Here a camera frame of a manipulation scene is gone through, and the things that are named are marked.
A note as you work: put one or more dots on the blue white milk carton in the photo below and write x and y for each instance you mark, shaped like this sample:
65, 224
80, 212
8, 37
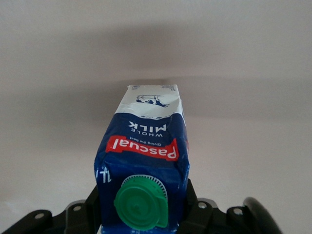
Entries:
146, 146

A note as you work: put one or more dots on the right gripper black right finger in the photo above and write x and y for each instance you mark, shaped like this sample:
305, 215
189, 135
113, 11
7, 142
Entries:
192, 214

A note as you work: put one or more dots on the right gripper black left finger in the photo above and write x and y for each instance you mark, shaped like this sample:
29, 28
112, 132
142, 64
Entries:
90, 214

